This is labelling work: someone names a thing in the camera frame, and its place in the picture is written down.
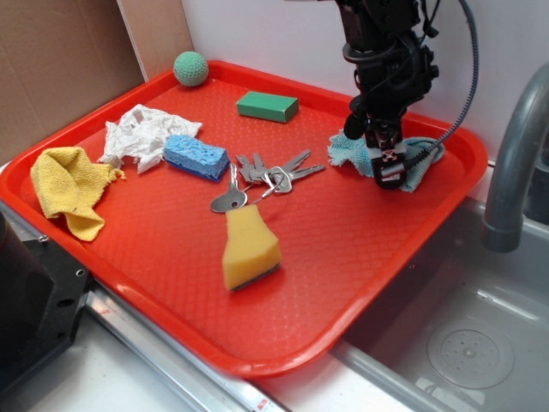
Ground green textured ball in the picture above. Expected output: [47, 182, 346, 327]
[173, 51, 209, 87]

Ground brown cardboard panel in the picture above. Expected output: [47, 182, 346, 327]
[1, 1, 143, 163]

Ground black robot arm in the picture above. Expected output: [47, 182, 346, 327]
[337, 1, 438, 189]

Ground white crumpled paper towel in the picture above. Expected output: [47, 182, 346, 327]
[98, 104, 202, 174]

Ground grey braided cable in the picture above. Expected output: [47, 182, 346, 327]
[405, 0, 480, 167]

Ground green rectangular block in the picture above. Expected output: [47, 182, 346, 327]
[236, 91, 299, 123]

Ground light blue cloth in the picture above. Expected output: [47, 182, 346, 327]
[328, 130, 445, 192]

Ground red plastic tray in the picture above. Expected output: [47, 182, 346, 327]
[1, 61, 488, 379]

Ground grey plastic sink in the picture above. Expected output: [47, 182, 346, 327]
[333, 201, 548, 411]

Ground yellow cloth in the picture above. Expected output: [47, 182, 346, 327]
[30, 147, 125, 242]

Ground yellow sponge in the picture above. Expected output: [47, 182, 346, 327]
[222, 204, 282, 291]

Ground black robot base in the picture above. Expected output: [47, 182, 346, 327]
[1, 216, 90, 397]

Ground grey faucet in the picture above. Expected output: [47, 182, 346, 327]
[481, 64, 548, 252]

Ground blue sponge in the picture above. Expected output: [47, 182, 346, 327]
[164, 135, 229, 182]

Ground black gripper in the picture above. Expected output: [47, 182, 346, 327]
[343, 33, 439, 190]

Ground silver key bunch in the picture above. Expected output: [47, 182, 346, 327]
[210, 150, 325, 213]

